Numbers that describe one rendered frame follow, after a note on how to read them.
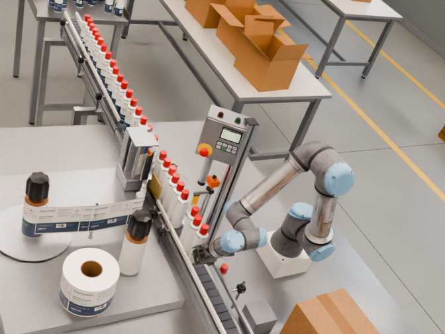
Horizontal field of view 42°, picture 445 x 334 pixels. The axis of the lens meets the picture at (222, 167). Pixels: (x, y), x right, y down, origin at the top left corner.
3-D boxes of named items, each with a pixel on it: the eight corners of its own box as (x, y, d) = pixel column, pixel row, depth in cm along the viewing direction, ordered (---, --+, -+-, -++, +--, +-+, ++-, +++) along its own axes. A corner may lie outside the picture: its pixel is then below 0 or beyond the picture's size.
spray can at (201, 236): (185, 256, 243) (197, 222, 231) (196, 254, 246) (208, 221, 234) (189, 265, 240) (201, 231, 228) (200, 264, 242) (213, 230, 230)
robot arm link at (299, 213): (297, 218, 259) (308, 196, 251) (313, 240, 251) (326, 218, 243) (276, 221, 253) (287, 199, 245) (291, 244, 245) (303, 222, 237)
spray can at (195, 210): (179, 236, 251) (190, 202, 239) (190, 238, 252) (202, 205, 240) (178, 245, 247) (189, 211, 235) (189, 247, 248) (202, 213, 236)
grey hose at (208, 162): (195, 180, 253) (208, 143, 240) (202, 179, 254) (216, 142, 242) (198, 186, 250) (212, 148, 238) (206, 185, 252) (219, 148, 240)
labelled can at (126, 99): (126, 120, 306) (132, 87, 294) (128, 125, 303) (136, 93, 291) (116, 120, 304) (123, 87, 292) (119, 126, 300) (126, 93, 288)
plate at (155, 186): (148, 187, 268) (152, 172, 263) (150, 186, 269) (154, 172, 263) (156, 201, 262) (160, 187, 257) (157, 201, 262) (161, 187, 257)
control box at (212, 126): (198, 141, 239) (210, 103, 228) (237, 154, 240) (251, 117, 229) (194, 154, 231) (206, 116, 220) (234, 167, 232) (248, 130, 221)
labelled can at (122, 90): (112, 111, 309) (118, 79, 296) (120, 111, 311) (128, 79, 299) (114, 117, 305) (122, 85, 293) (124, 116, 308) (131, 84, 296)
